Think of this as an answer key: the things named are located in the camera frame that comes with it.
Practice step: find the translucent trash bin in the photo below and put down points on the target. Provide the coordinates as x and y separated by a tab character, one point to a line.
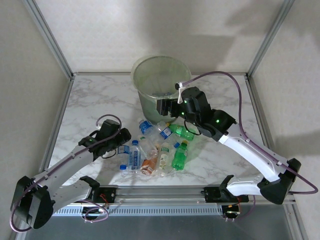
150	110

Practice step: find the aluminium frame post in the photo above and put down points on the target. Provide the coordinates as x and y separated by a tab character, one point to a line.
19	236
48	37
270	37
297	225

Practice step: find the grey metal panel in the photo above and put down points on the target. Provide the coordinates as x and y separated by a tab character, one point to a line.
160	228

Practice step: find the green plastic bottle yellow cap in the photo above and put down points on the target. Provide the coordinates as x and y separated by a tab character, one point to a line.
182	132
180	156

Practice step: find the wide aluminium mounting rail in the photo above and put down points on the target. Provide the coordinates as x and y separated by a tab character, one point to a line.
160	193

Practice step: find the crushed clear bottle blue cap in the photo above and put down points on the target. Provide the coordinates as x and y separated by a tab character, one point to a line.
163	132

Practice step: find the bottle white label green cap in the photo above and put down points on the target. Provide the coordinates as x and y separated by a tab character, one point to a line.
163	160

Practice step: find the tall bottle blue white label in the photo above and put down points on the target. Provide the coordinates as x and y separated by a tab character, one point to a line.
134	157

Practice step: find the small lit circuit board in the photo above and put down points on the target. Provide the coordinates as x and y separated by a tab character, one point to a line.
96	211
231	212

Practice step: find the clear bottle dark blue label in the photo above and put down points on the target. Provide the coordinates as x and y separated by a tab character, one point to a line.
145	127

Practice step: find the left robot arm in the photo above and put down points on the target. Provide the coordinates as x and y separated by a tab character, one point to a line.
62	165

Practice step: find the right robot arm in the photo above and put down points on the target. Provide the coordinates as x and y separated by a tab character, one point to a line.
250	153

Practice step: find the clear bottle green cap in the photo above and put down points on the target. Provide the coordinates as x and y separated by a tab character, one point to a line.
147	147

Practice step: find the bottle with orange label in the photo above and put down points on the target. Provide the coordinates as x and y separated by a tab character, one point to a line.
148	166

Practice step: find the aluminium frame rail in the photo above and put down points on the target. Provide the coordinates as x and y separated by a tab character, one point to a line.
254	100
64	100
105	73

